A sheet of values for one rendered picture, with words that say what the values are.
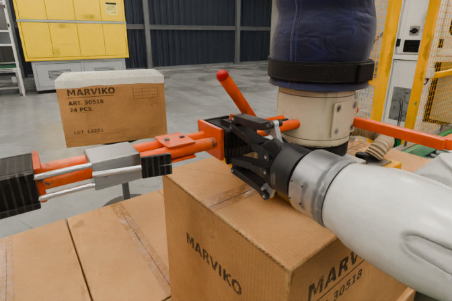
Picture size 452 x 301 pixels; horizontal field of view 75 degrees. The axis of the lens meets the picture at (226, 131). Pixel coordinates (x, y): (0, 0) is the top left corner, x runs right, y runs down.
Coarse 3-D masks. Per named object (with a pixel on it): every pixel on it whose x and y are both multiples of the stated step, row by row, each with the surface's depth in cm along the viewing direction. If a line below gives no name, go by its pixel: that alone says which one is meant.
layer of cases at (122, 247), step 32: (160, 192) 140; (64, 224) 116; (96, 224) 116; (128, 224) 116; (160, 224) 116; (0, 256) 99; (32, 256) 99; (64, 256) 99; (96, 256) 99; (128, 256) 99; (160, 256) 99; (0, 288) 87; (32, 288) 87; (64, 288) 87; (96, 288) 87; (128, 288) 87; (160, 288) 87
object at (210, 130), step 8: (200, 120) 56; (208, 120) 58; (200, 128) 56; (208, 128) 54; (216, 128) 52; (208, 136) 54; (216, 136) 52; (224, 136) 51; (232, 136) 51; (224, 144) 52; (232, 144) 53; (240, 144) 54; (248, 144) 54; (208, 152) 56; (216, 152) 53; (224, 152) 52; (232, 152) 52; (240, 152) 53; (248, 152) 54
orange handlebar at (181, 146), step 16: (288, 128) 62; (368, 128) 62; (384, 128) 59; (400, 128) 57; (144, 144) 49; (160, 144) 50; (176, 144) 48; (192, 144) 50; (208, 144) 51; (432, 144) 53; (448, 144) 52; (64, 160) 43; (80, 160) 44; (176, 160) 48; (64, 176) 39; (80, 176) 40
